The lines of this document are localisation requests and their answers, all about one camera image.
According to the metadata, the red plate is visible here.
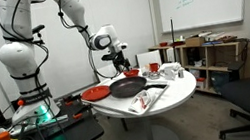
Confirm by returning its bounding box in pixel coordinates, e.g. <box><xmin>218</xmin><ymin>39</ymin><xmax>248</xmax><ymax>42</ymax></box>
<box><xmin>79</xmin><ymin>84</ymin><xmax>112</xmax><ymax>104</ymax></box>

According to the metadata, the small cardboard box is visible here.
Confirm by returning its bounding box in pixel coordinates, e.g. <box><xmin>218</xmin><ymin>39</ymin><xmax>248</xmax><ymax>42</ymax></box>
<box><xmin>184</xmin><ymin>34</ymin><xmax>207</xmax><ymax>49</ymax></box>

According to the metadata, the round white table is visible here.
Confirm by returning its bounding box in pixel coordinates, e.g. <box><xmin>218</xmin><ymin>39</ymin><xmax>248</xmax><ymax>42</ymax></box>
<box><xmin>87</xmin><ymin>60</ymin><xmax>207</xmax><ymax>140</ymax></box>

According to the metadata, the grey metal cup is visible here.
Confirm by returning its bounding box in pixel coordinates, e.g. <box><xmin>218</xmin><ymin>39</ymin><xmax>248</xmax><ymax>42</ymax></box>
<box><xmin>142</xmin><ymin>70</ymin><xmax>151</xmax><ymax>78</ymax></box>

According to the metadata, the thin black pole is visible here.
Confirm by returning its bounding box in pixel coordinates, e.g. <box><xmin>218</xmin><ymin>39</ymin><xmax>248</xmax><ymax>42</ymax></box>
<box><xmin>168</xmin><ymin>18</ymin><xmax>180</xmax><ymax>63</ymax></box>

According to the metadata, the black frying pan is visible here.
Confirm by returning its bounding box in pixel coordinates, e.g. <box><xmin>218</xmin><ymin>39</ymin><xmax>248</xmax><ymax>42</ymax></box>
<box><xmin>107</xmin><ymin>71</ymin><xmax>169</xmax><ymax>101</ymax></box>

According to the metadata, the white mug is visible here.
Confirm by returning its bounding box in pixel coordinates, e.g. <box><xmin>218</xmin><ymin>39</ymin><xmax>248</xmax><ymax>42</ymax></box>
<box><xmin>162</xmin><ymin>66</ymin><xmax>178</xmax><ymax>82</ymax></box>

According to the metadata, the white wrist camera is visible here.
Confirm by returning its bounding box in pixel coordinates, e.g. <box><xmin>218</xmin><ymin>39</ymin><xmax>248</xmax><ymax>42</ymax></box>
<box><xmin>114</xmin><ymin>41</ymin><xmax>130</xmax><ymax>52</ymax></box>

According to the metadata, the red cup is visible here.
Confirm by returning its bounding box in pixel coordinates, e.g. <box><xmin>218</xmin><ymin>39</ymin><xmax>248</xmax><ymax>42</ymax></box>
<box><xmin>148</xmin><ymin>61</ymin><xmax>162</xmax><ymax>74</ymax></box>

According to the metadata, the wooden shelf unit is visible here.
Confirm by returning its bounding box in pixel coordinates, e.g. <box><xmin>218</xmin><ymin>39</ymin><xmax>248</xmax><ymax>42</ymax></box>
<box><xmin>147</xmin><ymin>29</ymin><xmax>250</xmax><ymax>105</ymax></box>

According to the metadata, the small silver can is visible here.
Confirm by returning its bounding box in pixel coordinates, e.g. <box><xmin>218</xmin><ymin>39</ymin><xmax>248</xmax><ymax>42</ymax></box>
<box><xmin>176</xmin><ymin>67</ymin><xmax>186</xmax><ymax>80</ymax></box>

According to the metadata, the black bar camera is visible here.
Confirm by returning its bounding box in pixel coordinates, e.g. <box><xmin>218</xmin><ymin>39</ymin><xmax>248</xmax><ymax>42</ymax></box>
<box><xmin>30</xmin><ymin>23</ymin><xmax>49</xmax><ymax>47</ymax></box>

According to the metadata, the stack of books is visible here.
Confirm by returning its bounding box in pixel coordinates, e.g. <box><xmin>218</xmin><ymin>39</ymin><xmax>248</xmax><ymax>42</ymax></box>
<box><xmin>198</xmin><ymin>26</ymin><xmax>240</xmax><ymax>48</ymax></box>

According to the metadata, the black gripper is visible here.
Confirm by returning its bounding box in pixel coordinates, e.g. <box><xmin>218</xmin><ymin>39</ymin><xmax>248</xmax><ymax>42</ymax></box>
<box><xmin>108</xmin><ymin>48</ymin><xmax>133</xmax><ymax>76</ymax></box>

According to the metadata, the orange handled clamp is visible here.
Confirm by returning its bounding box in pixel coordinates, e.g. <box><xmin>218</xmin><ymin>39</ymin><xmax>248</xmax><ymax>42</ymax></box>
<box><xmin>62</xmin><ymin>92</ymin><xmax>84</xmax><ymax>107</ymax></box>
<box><xmin>71</xmin><ymin>104</ymin><xmax>95</xmax><ymax>121</ymax></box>

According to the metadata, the small red bowl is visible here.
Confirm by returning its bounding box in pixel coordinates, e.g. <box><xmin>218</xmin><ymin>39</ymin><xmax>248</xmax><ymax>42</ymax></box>
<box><xmin>158</xmin><ymin>41</ymin><xmax>169</xmax><ymax>48</ymax></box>

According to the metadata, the red dish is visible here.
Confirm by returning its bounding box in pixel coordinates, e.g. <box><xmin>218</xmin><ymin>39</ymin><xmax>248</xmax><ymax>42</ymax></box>
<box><xmin>170</xmin><ymin>39</ymin><xmax>186</xmax><ymax>47</ymax></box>

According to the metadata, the white tray board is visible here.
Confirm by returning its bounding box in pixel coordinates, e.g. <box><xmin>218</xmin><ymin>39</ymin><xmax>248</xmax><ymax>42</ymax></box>
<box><xmin>79</xmin><ymin>64</ymin><xmax>175</xmax><ymax>125</ymax></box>

